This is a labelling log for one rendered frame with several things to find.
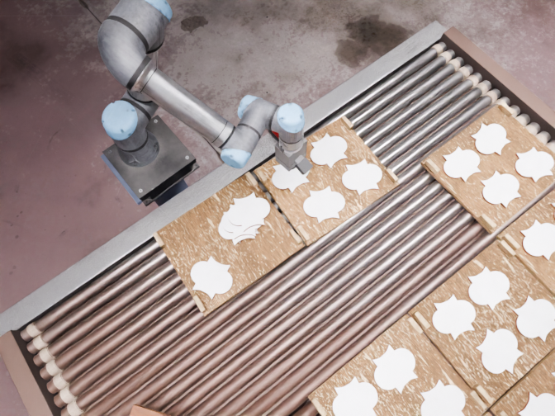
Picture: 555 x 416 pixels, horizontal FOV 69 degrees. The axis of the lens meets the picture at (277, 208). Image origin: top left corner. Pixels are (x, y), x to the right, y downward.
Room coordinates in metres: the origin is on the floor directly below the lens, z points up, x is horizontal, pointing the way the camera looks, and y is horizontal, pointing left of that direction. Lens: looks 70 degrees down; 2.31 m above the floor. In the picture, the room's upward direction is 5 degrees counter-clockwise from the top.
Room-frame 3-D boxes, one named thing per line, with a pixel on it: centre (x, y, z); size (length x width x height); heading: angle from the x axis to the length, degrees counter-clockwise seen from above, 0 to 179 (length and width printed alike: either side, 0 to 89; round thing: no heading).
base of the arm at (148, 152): (0.78, 0.50, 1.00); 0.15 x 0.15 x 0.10
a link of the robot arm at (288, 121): (0.63, -0.06, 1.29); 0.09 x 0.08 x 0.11; 61
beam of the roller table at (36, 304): (0.72, 0.10, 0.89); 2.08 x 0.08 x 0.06; 123
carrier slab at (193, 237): (0.40, 0.18, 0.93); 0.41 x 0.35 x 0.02; 121
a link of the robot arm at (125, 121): (0.79, 0.50, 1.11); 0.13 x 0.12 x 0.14; 151
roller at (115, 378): (0.41, -0.10, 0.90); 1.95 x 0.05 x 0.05; 123
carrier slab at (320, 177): (0.61, -0.19, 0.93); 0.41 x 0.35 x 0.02; 119
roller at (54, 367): (0.53, -0.02, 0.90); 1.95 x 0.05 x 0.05; 123
